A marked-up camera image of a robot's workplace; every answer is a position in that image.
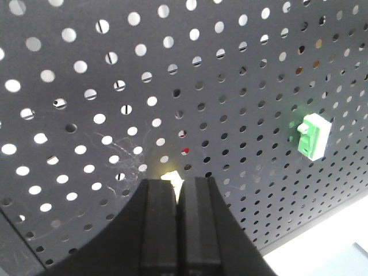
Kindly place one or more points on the green toggle switch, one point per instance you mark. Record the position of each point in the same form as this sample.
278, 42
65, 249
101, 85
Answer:
314, 133

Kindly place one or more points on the black perforated pegboard panel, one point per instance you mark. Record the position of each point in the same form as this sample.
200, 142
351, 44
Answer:
97, 96

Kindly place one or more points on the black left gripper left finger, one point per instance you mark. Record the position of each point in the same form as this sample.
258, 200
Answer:
141, 239

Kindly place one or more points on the white desk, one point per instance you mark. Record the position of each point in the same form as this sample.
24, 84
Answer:
336, 246

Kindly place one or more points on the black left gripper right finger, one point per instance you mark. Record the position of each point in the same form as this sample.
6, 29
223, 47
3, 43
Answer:
211, 241

